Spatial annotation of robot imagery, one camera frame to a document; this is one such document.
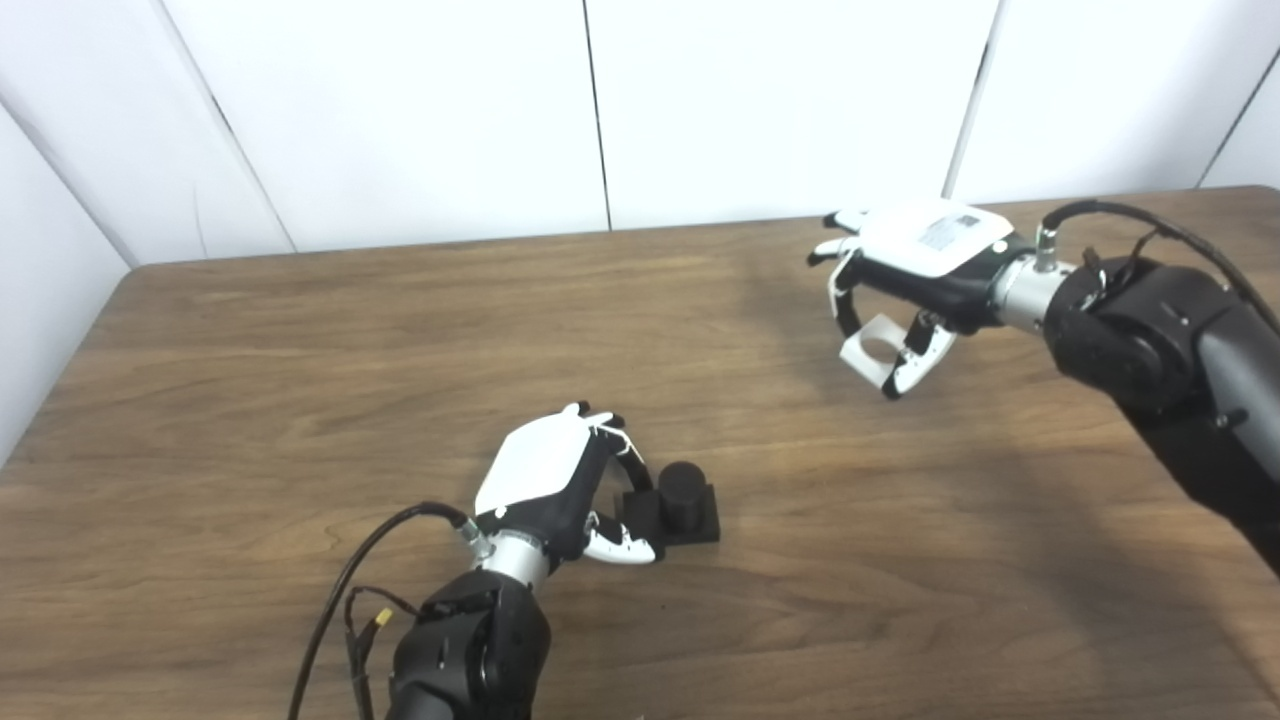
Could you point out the white square piece with hole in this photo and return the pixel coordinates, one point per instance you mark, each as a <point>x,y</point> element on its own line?
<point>868,368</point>

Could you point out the black and white right hand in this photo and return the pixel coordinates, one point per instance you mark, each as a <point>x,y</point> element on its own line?
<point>930,240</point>

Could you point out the black peg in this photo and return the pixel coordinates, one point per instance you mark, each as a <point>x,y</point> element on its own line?
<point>685,495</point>

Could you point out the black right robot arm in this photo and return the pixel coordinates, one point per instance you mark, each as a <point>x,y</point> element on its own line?
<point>1170,350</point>

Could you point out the black and white left hand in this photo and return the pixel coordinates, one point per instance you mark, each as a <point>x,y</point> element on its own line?
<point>535,460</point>

